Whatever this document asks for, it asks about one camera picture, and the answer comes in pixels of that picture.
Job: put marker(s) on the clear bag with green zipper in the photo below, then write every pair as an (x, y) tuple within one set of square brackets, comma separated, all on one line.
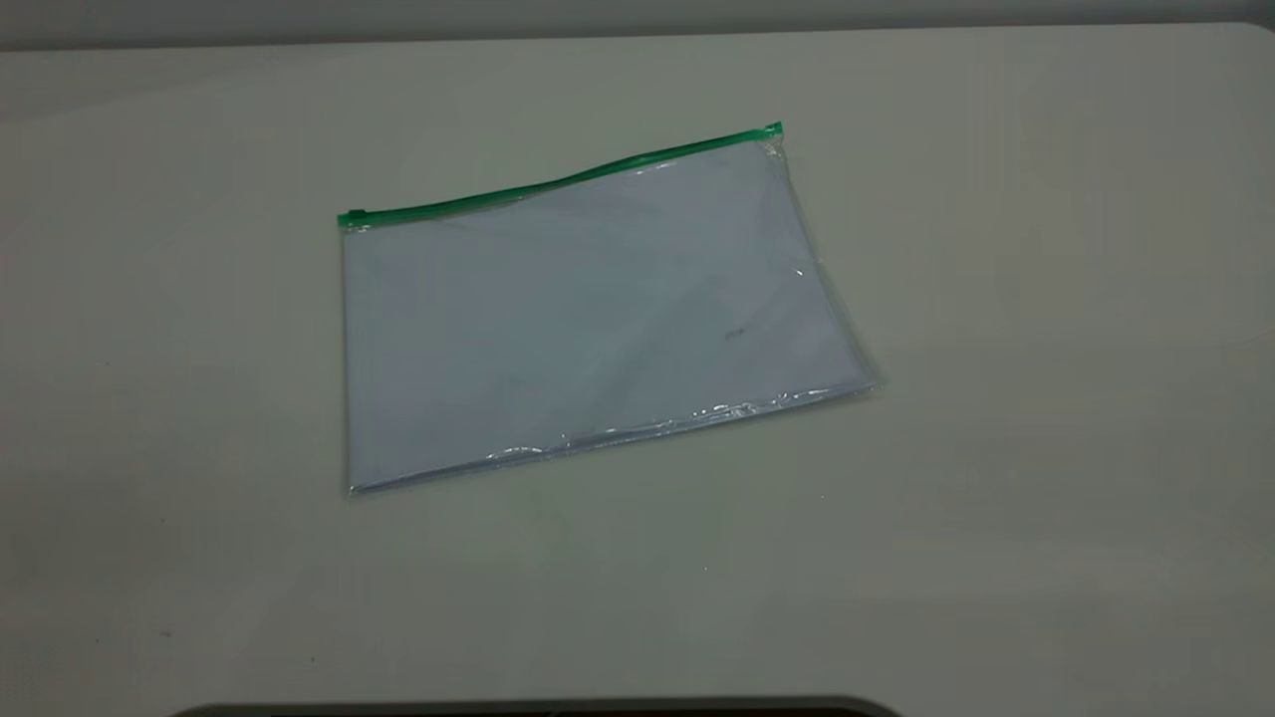
[(598, 319)]

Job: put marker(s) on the green zipper slider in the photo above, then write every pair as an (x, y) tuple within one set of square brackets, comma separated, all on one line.
[(356, 214)]

